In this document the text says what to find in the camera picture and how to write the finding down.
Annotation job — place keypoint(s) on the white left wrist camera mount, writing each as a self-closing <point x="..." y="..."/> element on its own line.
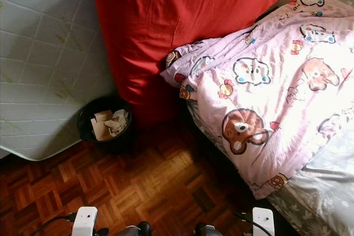
<point x="86" y="222"/>

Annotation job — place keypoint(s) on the pink cartoon bear blanket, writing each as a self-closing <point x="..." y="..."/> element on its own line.
<point x="276" y="92"/>

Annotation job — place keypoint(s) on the grey robot leg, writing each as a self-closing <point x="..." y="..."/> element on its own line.
<point x="209" y="230"/>
<point x="135" y="229"/>

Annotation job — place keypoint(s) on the brown cardboard piece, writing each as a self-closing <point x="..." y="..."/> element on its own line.
<point x="99" y="128"/>

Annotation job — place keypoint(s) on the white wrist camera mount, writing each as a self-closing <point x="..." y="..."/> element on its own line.
<point x="263" y="222"/>
<point x="86" y="222"/>

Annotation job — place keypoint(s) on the grey left robot leg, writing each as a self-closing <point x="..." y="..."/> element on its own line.
<point x="135" y="229"/>

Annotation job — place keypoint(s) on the bed with grey floral sheet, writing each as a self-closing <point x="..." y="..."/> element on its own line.
<point x="321" y="203"/>

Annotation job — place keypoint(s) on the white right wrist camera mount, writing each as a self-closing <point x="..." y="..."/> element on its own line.
<point x="263" y="222"/>

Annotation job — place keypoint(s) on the grey right robot leg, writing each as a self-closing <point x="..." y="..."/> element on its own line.
<point x="209" y="230"/>

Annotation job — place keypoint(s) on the large red cushion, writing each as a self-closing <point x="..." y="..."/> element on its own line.
<point x="177" y="26"/>

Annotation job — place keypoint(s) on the crumpled white paper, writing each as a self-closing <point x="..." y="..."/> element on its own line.
<point x="119" y="122"/>

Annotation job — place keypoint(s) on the black waste bin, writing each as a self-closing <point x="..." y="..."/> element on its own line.
<point x="83" y="121"/>

